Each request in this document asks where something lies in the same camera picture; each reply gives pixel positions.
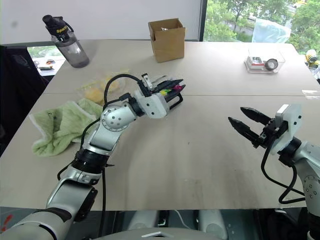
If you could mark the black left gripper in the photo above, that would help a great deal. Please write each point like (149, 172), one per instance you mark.
(172, 98)

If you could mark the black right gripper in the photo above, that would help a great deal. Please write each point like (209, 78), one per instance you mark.
(271, 131)

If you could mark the pen with pink cap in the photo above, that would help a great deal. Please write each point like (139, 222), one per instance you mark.
(177, 87)

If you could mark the pen with yellow-green cap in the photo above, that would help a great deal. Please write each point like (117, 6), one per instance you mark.
(163, 93)

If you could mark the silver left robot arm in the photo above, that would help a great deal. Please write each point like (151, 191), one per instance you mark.
(112, 120)

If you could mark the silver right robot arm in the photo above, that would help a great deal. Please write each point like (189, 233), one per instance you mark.
(311, 180)

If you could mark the brown cardboard box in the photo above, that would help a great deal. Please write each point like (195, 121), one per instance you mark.
(170, 47)

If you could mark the small silver crumpled item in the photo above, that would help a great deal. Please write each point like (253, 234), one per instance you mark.
(163, 29)

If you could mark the red and white small box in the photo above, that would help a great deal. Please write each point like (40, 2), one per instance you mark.
(255, 63)

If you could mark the dark tape roll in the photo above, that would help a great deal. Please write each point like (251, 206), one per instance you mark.
(272, 64)

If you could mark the clear plastic box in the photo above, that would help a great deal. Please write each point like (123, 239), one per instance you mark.
(276, 53)

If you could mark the clear bag with yellow food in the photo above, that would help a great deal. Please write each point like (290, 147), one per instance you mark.
(95, 93)

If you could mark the yellow and black object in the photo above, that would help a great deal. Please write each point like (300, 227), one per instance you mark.
(312, 58)

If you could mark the pale blue plastic bag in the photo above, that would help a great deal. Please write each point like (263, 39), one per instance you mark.
(270, 32)

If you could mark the white rounded robot leg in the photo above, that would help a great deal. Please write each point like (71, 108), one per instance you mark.
(212, 223)
(143, 221)

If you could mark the grey sports water bottle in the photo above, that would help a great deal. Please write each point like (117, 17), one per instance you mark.
(72, 52)

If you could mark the green towel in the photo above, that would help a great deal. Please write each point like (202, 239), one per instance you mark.
(57, 125)

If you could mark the white background desk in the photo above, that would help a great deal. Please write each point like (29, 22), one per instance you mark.
(46, 71)

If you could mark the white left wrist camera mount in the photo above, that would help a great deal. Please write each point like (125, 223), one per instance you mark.
(153, 106)

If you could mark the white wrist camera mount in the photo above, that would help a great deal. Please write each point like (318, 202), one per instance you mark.
(292, 117)
(153, 106)

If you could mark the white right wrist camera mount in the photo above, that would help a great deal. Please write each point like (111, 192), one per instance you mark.
(292, 117)

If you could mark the dark window frame post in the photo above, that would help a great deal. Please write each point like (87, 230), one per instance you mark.
(203, 20)

